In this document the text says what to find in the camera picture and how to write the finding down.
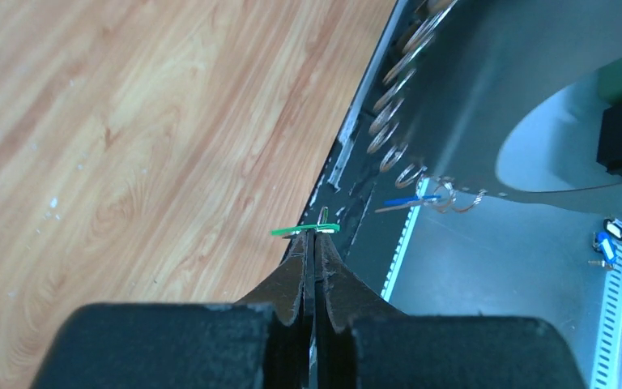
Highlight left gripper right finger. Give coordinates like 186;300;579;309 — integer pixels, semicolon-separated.
313;233;586;388

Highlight small silver key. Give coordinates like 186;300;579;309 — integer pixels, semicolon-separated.
317;206;329;224

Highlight green key tag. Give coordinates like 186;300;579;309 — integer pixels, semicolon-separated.
271;223;340;237

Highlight spare blue key tag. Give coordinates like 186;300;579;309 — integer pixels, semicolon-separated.
589;217;622;271

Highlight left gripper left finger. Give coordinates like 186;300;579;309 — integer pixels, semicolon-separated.
32;233;310;388

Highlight metal keyring holder plate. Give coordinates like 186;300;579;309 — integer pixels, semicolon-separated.
367;0;622;216

